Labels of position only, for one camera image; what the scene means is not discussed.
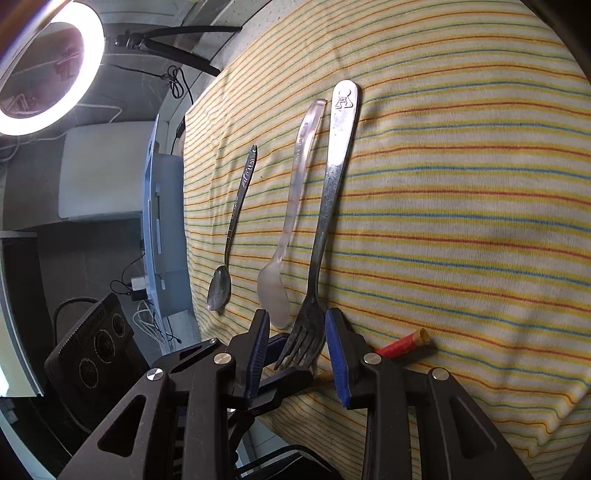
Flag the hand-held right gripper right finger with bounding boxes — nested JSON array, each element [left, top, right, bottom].
[[324, 308, 522, 480]]

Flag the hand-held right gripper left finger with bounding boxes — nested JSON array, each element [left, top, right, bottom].
[[58, 309, 271, 480]]

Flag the blue plastic drain basket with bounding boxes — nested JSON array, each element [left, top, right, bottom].
[[140, 113, 195, 320]]

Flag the metal fork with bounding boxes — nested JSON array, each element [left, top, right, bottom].
[[274, 79, 362, 373]]

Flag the clear plastic spoon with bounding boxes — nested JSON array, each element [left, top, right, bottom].
[[257, 98, 329, 330]]

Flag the small metal spoon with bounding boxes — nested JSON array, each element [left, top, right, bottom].
[[207, 144, 258, 315]]

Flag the black speaker device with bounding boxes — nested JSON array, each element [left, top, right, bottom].
[[45, 293, 145, 416]]

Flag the striped cloth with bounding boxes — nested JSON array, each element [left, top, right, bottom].
[[182, 0, 591, 480]]

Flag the white cutting board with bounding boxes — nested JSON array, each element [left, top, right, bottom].
[[59, 121, 158, 222]]

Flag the black tripod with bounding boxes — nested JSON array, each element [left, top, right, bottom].
[[113, 25, 243, 78]]

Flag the red wooden handle utensil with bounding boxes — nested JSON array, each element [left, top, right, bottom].
[[309, 328, 431, 382]]

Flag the white thin cables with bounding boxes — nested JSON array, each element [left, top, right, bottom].
[[133, 301, 172, 348]]

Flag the black looped cable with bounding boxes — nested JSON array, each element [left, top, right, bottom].
[[161, 65, 195, 101]]

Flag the white ring light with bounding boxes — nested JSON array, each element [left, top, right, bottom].
[[0, 0, 106, 137]]

